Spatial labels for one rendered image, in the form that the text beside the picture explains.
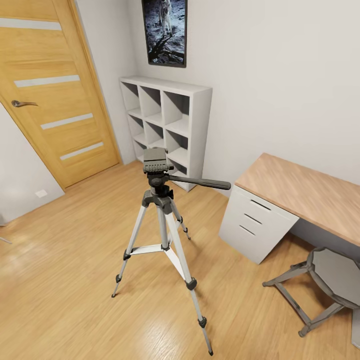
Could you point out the painting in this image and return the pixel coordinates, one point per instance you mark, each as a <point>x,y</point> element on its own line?
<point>165,23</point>

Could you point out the desk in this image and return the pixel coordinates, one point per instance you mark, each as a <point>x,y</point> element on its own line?
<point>273,193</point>

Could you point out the camera tripod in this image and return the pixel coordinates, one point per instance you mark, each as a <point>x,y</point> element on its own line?
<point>156,168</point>

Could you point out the bookcase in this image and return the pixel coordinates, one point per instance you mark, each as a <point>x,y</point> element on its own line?
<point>154,108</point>

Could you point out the wall socket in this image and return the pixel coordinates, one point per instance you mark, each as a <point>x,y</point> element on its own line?
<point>41,193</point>

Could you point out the door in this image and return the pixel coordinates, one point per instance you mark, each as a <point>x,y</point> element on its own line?
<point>49,87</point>

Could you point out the taboret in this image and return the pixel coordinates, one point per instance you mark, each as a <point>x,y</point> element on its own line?
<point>336,273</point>

